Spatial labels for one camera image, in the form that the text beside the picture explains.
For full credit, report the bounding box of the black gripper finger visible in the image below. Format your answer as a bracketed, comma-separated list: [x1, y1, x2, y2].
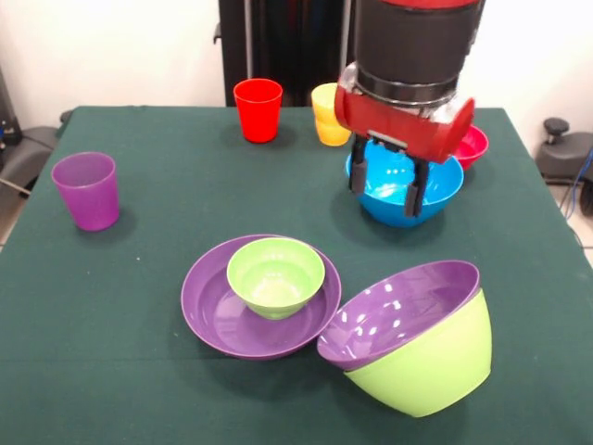
[347, 133, 371, 194]
[403, 156, 433, 219]

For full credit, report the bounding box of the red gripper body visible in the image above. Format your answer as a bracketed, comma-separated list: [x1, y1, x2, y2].
[334, 62, 477, 165]

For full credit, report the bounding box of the large blue bowl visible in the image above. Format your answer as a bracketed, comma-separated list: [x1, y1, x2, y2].
[345, 138, 465, 228]

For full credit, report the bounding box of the large purple bowl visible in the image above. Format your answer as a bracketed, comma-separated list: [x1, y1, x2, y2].
[316, 260, 482, 371]
[180, 234, 344, 362]

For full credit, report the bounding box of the small green bowl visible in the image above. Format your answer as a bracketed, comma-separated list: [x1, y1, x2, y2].
[226, 236, 327, 321]

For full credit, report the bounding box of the large green bowl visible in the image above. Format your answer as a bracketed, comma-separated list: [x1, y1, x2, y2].
[343, 286, 494, 419]

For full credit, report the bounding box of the yellow cup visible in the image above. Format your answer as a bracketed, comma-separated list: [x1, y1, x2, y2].
[310, 83, 352, 147]

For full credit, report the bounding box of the small red bowl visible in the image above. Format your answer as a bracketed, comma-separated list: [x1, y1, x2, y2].
[451, 124, 490, 172]

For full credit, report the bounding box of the red cup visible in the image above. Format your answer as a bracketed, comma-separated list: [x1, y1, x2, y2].
[232, 79, 284, 145]

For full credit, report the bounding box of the dark grey equipment base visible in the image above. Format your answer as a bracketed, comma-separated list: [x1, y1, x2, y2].
[0, 124, 64, 198]
[536, 117, 593, 187]

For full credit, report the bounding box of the purple cup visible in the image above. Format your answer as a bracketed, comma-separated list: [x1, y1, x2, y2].
[50, 151, 120, 233]

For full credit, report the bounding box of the dark green tablecloth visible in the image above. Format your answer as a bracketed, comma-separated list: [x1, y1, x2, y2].
[0, 105, 593, 445]

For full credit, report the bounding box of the black equipment rack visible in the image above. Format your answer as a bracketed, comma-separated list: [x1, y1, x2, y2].
[0, 64, 23, 154]

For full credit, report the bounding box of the blue floor cable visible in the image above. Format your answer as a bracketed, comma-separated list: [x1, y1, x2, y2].
[565, 147, 593, 220]

